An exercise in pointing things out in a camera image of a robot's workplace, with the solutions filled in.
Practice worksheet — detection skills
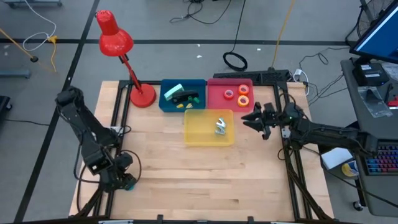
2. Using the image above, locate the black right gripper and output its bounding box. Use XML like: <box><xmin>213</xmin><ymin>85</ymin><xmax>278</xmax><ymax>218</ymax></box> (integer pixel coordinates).
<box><xmin>241</xmin><ymin>101</ymin><xmax>305</xmax><ymax>141</ymax></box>

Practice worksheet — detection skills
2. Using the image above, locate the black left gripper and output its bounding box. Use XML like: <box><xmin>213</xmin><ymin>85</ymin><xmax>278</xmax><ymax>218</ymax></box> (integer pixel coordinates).
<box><xmin>99</xmin><ymin>151</ymin><xmax>138</xmax><ymax>192</ymax></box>

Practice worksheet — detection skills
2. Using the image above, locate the black stapler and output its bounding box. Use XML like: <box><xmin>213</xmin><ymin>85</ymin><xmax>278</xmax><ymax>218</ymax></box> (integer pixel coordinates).
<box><xmin>172</xmin><ymin>90</ymin><xmax>200</xmax><ymax>104</ymax></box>

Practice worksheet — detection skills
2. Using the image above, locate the mint green stapler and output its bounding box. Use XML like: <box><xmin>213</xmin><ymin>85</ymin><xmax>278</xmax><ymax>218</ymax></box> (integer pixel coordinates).
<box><xmin>164</xmin><ymin>83</ymin><xmax>185</xmax><ymax>101</ymax></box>

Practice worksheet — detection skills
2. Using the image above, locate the pink plastic bin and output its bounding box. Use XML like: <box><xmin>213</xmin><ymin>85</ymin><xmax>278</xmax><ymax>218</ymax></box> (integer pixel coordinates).
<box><xmin>206</xmin><ymin>78</ymin><xmax>254</xmax><ymax>111</ymax></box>

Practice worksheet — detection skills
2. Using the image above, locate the black flat electronics box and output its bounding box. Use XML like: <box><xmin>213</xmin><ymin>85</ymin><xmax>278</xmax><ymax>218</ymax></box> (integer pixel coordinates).
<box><xmin>213</xmin><ymin>72</ymin><xmax>262</xmax><ymax>83</ymax></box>

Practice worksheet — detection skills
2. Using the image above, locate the black tall electronics box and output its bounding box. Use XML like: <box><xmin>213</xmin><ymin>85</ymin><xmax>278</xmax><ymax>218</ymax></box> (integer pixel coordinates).
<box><xmin>261</xmin><ymin>69</ymin><xmax>290</xmax><ymax>83</ymax></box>

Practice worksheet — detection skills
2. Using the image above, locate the yellow translucent plastic bin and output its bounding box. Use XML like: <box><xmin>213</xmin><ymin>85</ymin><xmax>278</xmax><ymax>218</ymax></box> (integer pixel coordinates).
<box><xmin>183</xmin><ymin>108</ymin><xmax>236</xmax><ymax>147</ymax></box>

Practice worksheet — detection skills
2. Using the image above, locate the white power adapter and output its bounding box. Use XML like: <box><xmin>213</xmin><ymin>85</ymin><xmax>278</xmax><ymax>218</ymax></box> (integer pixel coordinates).
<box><xmin>293</xmin><ymin>68</ymin><xmax>310</xmax><ymax>96</ymax></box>

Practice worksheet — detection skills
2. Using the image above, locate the blue plastic bin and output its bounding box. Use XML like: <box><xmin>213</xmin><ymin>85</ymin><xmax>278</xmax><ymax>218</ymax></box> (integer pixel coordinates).
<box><xmin>159</xmin><ymin>78</ymin><xmax>208</xmax><ymax>113</ymax></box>

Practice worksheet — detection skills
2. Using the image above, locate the white cardboard box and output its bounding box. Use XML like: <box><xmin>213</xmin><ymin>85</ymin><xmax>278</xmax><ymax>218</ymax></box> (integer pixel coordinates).
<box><xmin>320</xmin><ymin>146</ymin><xmax>354</xmax><ymax>170</ymax></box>

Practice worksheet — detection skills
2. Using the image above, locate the grey side desk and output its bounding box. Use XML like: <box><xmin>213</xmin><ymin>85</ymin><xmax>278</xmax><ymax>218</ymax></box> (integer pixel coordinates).
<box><xmin>340</xmin><ymin>57</ymin><xmax>398</xmax><ymax>218</ymax></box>

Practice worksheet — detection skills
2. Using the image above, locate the clear plastic bag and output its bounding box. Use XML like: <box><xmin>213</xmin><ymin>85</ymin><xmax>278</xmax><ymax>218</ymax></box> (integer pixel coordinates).
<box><xmin>357</xmin><ymin>86</ymin><xmax>393</xmax><ymax>118</ymax></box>

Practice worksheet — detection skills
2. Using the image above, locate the black mini computer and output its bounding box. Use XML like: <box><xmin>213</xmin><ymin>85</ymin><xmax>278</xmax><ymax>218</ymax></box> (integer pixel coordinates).
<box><xmin>352</xmin><ymin>63</ymin><xmax>389</xmax><ymax>87</ymax></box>

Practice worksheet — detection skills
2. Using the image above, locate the backlit computer keyboard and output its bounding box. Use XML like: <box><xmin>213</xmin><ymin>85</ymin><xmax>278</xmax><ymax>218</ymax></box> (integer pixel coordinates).
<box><xmin>362</xmin><ymin>143</ymin><xmax>398</xmax><ymax>176</ymax></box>

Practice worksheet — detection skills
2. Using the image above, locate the red desk lamp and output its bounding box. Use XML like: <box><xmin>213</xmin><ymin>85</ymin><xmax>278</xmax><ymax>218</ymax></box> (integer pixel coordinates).
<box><xmin>95</xmin><ymin>9</ymin><xmax>157</xmax><ymax>109</ymax></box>

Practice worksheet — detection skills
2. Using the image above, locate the computer monitor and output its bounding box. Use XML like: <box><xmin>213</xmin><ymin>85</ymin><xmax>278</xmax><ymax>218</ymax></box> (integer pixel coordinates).
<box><xmin>349</xmin><ymin>0</ymin><xmax>398</xmax><ymax>65</ymax></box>

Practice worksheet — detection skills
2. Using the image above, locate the yellow pole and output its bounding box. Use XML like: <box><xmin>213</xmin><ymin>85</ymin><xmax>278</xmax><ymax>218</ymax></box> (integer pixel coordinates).
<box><xmin>0</xmin><ymin>27</ymin><xmax>57</xmax><ymax>74</ymax></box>

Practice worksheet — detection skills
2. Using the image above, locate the black coiled power cable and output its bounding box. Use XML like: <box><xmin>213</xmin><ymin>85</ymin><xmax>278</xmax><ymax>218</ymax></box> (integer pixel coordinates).
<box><xmin>222</xmin><ymin>0</ymin><xmax>249</xmax><ymax>72</ymax></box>

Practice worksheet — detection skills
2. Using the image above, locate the yellow hanging power cord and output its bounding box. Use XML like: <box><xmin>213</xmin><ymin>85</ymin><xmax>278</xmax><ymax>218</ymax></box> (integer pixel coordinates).
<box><xmin>271</xmin><ymin>0</ymin><xmax>295</xmax><ymax>70</ymax></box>

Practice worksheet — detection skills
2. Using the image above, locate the black aluminium table frame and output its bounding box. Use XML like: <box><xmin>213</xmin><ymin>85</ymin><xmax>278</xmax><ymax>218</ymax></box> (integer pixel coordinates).
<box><xmin>74</xmin><ymin>79</ymin><xmax>335</xmax><ymax>224</ymax></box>

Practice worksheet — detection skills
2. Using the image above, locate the black floor cable bundle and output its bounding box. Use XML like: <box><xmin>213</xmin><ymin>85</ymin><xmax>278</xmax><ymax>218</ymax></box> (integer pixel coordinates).
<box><xmin>169</xmin><ymin>0</ymin><xmax>233</xmax><ymax>26</ymax></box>

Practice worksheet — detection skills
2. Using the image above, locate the black wire fan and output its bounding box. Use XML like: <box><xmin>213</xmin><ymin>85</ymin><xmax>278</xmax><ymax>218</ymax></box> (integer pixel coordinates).
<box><xmin>346</xmin><ymin>0</ymin><xmax>395</xmax><ymax>47</ymax></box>

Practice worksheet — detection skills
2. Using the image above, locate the yellow floor cable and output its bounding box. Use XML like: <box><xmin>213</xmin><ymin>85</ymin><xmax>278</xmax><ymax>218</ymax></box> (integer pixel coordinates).
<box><xmin>47</xmin><ymin>35</ymin><xmax>59</xmax><ymax>73</ymax></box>

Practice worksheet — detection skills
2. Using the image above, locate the white floor cable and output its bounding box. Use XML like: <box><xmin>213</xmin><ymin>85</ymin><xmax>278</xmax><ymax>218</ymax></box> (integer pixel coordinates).
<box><xmin>23</xmin><ymin>0</ymin><xmax>57</xmax><ymax>52</ymax></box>

